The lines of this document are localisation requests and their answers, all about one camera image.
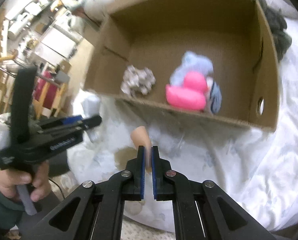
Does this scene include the grey bin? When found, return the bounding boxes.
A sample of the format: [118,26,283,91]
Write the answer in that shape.
[54,70,70,84]

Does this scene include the white floral bed sheet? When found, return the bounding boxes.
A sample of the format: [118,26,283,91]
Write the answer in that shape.
[67,19,298,230]

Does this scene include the person's left hand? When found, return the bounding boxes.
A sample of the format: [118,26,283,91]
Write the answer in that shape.
[0,161,51,202]

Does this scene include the pale pink lace scrunchie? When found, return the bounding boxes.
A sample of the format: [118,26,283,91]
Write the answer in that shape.
[120,65,156,97]

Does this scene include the red bag on rack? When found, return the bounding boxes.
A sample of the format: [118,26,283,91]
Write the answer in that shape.
[32,71,61,111]

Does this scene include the peach silicone tube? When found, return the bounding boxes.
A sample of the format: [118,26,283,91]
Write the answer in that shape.
[131,126,152,172]

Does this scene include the camouflage jacket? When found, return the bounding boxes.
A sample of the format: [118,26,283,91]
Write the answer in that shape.
[258,0,292,61]

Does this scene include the open cardboard box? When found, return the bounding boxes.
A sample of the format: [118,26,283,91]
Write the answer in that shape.
[84,0,279,131]

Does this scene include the pink rubber duck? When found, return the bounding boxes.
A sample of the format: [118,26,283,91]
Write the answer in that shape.
[165,71,208,111]

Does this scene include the white kitchen cabinets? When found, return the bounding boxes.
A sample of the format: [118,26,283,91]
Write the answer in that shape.
[34,27,76,63]

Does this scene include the light blue fluffy plush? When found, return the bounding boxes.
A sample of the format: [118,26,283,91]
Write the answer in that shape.
[170,51,222,114]

